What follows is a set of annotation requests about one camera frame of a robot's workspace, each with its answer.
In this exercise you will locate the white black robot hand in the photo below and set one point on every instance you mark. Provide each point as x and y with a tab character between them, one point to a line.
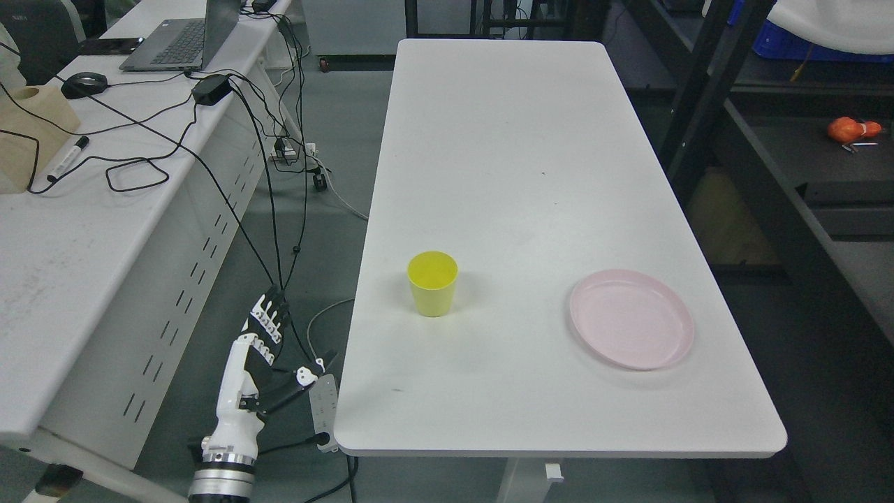
247	397

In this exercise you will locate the yellow plastic cup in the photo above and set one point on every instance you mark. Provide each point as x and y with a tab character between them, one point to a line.
432	275

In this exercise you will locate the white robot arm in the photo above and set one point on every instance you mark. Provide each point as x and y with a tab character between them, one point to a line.
223	478

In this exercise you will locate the black metal shelf rack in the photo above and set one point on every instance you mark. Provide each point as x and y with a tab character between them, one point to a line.
826	213

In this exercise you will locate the white side desk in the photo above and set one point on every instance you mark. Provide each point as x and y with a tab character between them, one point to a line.
104	276

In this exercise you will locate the white power strip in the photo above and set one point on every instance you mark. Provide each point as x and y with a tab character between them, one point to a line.
283	151

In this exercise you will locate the white work table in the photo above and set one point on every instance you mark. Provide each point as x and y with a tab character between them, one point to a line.
526	163

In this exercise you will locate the black marker pen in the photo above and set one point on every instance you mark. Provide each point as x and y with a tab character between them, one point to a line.
68	160

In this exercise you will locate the black power adapter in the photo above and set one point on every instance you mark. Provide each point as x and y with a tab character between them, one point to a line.
211	89

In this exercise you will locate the black round puck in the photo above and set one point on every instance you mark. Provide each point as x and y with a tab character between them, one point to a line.
83	84

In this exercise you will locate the grey laptop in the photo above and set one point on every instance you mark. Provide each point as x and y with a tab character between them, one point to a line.
186	44

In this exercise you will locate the black smartphone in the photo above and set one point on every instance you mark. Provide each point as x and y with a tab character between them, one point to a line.
109	46

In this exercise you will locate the pink plastic plate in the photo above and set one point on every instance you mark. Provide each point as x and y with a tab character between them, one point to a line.
631	319

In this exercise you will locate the orange toy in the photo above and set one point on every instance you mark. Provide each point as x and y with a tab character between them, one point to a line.
847	130

